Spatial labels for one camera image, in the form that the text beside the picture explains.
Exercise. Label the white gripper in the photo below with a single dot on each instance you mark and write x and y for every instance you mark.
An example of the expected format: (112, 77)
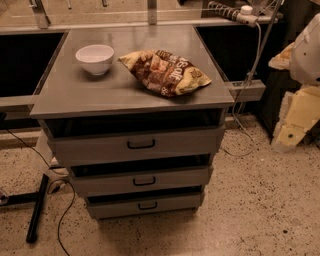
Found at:
(307, 56)

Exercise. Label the grey bottom drawer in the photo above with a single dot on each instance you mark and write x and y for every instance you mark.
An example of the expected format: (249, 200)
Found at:
(146, 205)

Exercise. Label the grey drawer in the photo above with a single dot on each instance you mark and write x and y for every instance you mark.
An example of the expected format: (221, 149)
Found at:
(146, 205)
(140, 181)
(110, 148)

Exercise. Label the grey top drawer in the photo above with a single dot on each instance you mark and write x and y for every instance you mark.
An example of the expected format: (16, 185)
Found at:
(110, 148)

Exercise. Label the grey drawer cabinet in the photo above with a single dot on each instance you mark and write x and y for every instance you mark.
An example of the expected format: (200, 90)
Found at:
(73, 103)

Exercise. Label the grey middle drawer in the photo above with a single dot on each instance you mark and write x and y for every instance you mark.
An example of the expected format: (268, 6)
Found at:
(140, 181)

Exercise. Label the white power strip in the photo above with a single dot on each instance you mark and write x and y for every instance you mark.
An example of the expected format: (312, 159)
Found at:
(244, 15)

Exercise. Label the brown yellow chip bag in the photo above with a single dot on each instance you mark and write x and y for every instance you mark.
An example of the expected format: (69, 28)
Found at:
(164, 73)

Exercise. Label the white ceramic bowl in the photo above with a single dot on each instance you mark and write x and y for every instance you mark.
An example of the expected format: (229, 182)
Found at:
(96, 59)

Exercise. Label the black floor bar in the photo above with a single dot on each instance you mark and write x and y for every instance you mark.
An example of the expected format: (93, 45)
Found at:
(33, 226)

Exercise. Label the grey metal rail frame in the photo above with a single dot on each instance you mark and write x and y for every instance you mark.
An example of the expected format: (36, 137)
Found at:
(249, 93)

